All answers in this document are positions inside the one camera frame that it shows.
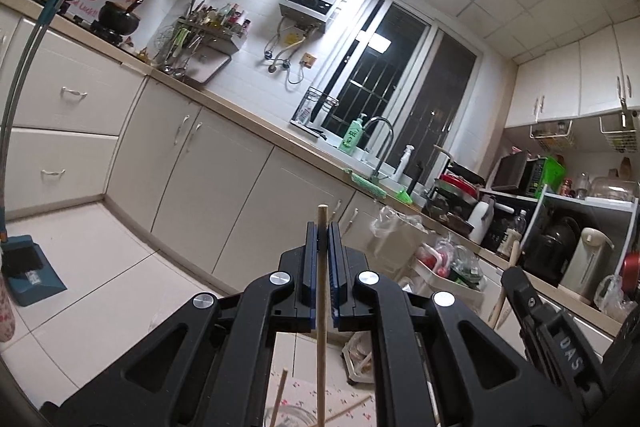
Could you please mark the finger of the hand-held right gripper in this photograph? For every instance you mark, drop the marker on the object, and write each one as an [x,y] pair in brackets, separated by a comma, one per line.
[527,307]

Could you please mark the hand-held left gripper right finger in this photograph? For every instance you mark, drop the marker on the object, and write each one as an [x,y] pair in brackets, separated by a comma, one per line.
[334,267]

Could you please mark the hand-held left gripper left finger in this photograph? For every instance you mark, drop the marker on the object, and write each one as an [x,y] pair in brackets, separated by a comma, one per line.
[312,267]

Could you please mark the long wooden chopstick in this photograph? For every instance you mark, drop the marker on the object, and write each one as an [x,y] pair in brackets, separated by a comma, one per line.
[321,367]
[498,307]

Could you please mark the bunch of chopsticks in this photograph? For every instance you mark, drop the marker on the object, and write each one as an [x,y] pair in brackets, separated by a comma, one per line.
[281,387]

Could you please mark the clear glass jar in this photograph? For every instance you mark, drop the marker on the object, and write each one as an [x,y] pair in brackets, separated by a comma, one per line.
[295,417]

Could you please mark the black rice cooker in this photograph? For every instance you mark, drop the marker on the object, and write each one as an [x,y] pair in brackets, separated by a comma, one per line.
[550,252]

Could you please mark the clear plastic bag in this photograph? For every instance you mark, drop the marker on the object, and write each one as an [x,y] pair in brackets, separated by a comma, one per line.
[395,234]

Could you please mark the beige electric thermo pot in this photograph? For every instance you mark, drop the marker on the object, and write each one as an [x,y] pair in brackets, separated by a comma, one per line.
[587,267]

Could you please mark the white trolley with groceries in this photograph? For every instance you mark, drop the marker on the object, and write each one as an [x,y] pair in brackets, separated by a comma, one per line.
[450,267]

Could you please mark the green dish cloth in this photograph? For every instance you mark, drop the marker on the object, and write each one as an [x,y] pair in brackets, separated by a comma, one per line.
[367,185]

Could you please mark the white thermos jug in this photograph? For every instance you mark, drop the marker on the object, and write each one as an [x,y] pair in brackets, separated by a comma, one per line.
[481,222]

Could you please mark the red pot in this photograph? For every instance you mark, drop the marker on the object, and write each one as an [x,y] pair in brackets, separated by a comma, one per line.
[632,274]

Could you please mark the white shelf rack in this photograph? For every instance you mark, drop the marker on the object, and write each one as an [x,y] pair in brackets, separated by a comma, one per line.
[590,202]

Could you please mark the cherry print tablecloth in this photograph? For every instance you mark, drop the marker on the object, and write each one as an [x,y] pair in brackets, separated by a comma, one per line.
[300,389]

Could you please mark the white spray bottle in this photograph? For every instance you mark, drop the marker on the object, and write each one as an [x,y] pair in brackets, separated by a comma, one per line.
[404,164]

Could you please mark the green soap bottle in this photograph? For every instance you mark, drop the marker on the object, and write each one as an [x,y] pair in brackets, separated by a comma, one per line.
[352,137]

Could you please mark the stack of pots and dishes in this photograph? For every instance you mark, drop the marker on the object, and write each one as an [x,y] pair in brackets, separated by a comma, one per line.
[452,197]

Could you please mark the dark microwave oven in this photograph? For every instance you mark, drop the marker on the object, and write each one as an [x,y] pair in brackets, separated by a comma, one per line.
[512,172]

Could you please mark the cream lower kitchen cabinets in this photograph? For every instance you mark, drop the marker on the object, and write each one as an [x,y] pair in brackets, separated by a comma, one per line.
[210,167]

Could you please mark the cream kitchen cabinets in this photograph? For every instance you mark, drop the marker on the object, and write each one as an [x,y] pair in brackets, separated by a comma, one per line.
[575,77]
[210,167]

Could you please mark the chrome kitchen faucet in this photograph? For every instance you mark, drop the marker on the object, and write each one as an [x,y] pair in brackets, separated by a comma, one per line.
[387,127]

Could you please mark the barred kitchen window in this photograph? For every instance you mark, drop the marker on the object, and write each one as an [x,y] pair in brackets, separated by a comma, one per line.
[400,82]

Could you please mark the grey cutting board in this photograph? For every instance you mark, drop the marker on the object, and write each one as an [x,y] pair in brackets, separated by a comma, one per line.
[210,69]

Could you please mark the cream upper kitchen cabinets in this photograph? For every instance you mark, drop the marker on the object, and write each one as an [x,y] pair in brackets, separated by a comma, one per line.
[575,77]

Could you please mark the teal dustpan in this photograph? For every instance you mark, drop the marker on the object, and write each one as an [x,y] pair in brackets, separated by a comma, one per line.
[40,287]

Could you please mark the floral patterned bin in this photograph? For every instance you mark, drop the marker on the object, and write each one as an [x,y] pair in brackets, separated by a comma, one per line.
[5,312]

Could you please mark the gas stove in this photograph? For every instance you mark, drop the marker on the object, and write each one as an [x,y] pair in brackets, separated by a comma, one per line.
[107,32]

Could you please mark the black cooking pot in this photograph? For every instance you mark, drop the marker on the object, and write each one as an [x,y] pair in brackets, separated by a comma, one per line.
[120,17]

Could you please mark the wall power socket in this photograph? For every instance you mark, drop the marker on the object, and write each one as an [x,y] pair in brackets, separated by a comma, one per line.
[310,60]

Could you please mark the wall utensil rack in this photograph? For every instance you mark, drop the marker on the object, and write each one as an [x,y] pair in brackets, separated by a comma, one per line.
[210,27]

